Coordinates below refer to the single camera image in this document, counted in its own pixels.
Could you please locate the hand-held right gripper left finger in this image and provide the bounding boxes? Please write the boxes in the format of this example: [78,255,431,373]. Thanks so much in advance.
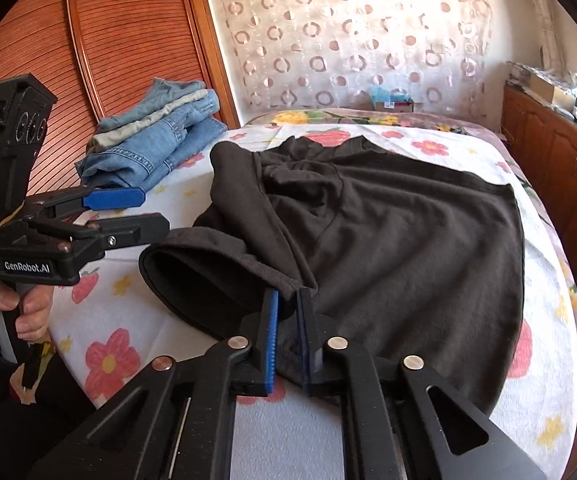
[28,289,282,480]

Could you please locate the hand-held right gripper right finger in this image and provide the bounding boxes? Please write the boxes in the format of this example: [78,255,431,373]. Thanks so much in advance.
[297,288,549,480]

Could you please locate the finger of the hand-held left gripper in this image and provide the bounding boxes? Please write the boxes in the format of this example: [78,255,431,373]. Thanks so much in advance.
[32,212,170,261]
[24,186,147,217]

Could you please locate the black pants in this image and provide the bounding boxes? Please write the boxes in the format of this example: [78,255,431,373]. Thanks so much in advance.
[138,135,525,418]

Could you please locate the olive folded pants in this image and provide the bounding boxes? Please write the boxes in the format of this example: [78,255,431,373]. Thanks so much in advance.
[91,91,210,150]

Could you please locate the person's left hand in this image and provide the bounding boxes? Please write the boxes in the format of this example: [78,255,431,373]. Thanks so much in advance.
[0,277,52,344]

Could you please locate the white floral bed sheet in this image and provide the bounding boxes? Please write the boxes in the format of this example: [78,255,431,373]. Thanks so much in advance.
[47,122,577,480]

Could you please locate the light blue folded jeans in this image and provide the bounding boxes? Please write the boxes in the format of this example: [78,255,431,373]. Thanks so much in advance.
[98,77,207,133]

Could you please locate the wooden slatted wardrobe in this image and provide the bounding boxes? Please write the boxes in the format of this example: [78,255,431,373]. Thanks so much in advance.
[0,0,242,196]

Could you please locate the grey floral blanket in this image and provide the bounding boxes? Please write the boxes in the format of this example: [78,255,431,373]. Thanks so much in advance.
[242,106,577,366]

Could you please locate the cardboard box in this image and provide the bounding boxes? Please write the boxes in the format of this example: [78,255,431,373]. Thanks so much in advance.
[372,96,415,113]

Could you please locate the blue plastic bag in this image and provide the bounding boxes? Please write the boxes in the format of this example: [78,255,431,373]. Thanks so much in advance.
[369,86,411,103]

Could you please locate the wooden cabinet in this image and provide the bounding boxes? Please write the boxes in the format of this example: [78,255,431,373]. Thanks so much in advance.
[499,82,577,291]

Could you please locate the pile of assorted boxes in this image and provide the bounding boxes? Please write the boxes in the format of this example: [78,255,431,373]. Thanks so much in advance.
[505,59,577,142]

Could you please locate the sheer ring-patterned curtain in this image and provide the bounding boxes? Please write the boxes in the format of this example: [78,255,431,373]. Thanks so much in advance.
[205,0,495,112]

